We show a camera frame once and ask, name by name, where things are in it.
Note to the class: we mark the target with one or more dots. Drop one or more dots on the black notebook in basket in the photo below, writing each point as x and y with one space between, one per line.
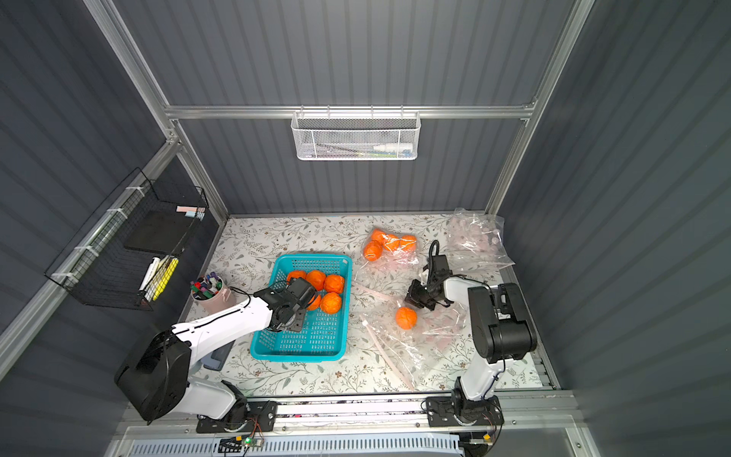
162 233

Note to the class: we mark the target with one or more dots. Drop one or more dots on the pink pen cup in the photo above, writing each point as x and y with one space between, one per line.
212 293

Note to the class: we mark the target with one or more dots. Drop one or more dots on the clear zip-top bag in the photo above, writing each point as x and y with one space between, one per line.
475 241
399 257
428 357

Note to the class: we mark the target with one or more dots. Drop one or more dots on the teal plastic basket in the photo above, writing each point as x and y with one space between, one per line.
316 336

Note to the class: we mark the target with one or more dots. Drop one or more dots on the green led circuit board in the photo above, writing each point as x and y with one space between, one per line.
239 445

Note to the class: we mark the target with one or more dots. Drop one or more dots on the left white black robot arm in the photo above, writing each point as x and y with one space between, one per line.
157 375

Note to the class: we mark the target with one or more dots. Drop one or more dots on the white wire mesh basket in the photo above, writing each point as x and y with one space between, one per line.
368 137

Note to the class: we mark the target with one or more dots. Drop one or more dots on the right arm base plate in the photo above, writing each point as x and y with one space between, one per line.
443 412

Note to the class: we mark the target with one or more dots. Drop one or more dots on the small bag middle orange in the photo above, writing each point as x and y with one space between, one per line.
389 241

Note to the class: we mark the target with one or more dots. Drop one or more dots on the white marker in basket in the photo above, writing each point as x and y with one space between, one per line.
151 271

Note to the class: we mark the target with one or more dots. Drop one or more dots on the small bag orange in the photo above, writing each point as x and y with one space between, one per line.
373 251
389 241
408 243

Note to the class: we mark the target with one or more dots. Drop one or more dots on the small bag left orange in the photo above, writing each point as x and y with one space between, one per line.
373 251

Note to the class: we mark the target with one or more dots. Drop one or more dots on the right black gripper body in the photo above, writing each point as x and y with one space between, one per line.
431 276

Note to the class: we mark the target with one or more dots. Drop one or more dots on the pink sticky notes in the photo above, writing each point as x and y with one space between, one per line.
192 212

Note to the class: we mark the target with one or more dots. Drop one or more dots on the yellow marker in basket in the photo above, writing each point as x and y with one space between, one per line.
161 274

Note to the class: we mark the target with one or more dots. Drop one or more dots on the aluminium linear rail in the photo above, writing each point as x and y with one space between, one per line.
410 412

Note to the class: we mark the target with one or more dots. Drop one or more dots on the small bag right orange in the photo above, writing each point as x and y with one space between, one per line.
408 243

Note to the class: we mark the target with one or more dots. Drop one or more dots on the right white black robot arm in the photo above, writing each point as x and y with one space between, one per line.
501 327

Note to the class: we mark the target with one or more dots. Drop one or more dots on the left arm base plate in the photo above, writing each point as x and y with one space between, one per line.
246 418

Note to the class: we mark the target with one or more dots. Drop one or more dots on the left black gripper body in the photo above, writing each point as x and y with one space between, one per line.
298 308

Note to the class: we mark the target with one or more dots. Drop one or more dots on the black wire wall basket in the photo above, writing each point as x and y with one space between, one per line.
128 258

